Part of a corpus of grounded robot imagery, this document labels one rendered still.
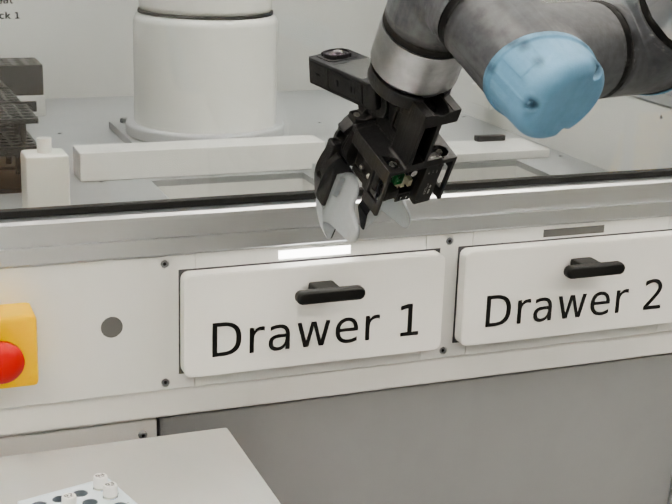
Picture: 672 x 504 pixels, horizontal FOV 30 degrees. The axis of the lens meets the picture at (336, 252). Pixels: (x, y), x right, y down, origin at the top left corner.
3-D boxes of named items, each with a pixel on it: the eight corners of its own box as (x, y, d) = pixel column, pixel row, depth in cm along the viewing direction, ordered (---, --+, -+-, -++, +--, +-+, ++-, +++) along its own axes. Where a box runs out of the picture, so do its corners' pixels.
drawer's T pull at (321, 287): (366, 299, 129) (366, 287, 129) (297, 306, 126) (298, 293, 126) (352, 288, 132) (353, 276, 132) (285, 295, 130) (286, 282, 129)
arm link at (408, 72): (364, 7, 100) (446, -7, 104) (351, 51, 104) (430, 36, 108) (412, 66, 97) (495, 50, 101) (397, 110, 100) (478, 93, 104)
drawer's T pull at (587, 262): (625, 274, 140) (626, 262, 140) (567, 280, 138) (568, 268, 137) (607, 265, 144) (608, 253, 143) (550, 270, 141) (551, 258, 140)
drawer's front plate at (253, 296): (440, 349, 138) (446, 254, 135) (184, 378, 128) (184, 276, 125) (433, 343, 140) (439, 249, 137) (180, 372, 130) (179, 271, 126)
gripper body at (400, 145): (369, 222, 108) (406, 119, 99) (321, 155, 112) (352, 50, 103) (441, 203, 111) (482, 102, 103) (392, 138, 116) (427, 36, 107)
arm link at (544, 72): (660, 56, 90) (571, -34, 96) (552, 65, 84) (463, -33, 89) (608, 138, 96) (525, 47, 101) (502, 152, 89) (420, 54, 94)
